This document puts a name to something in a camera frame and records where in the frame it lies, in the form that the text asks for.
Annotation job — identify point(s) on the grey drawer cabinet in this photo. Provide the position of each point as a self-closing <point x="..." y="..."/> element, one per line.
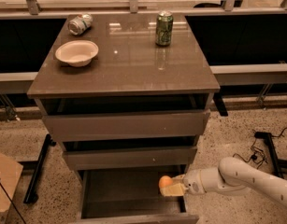
<point x="129" y="75"/>

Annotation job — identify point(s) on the black left table leg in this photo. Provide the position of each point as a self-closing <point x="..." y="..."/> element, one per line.
<point x="31" y="195"/>

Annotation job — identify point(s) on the open grey bottom drawer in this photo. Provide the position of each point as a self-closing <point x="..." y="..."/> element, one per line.
<point x="131" y="196"/>

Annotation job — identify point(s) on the white paper bowl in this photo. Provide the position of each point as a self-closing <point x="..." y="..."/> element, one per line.
<point x="77" y="53"/>

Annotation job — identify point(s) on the black table leg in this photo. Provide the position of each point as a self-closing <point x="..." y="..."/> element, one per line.
<point x="279" y="165"/>
<point x="31" y="195"/>

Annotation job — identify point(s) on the orange fruit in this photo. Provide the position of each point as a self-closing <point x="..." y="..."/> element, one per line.
<point x="165" y="181"/>

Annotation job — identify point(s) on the lying silver green soda can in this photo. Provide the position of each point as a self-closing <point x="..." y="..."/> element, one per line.
<point x="80" y="24"/>

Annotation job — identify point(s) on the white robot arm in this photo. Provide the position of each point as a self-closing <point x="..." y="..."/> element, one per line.
<point x="231" y="177"/>

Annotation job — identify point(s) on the black right table leg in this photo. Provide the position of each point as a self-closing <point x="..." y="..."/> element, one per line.
<point x="279" y="165"/>

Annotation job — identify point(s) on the cardboard box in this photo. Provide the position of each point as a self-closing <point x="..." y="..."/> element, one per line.
<point x="10" y="173"/>

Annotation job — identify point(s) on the upright green soda can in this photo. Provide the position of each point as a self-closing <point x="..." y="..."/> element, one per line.
<point x="164" y="26"/>

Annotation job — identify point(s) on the grey middle drawer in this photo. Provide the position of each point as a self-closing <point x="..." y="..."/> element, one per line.
<point x="126" y="158"/>

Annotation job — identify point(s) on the grey top drawer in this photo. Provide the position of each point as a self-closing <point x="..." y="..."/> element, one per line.
<point x="67" y="128"/>

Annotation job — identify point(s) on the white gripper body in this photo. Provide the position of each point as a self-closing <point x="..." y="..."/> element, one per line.
<point x="193" y="182"/>

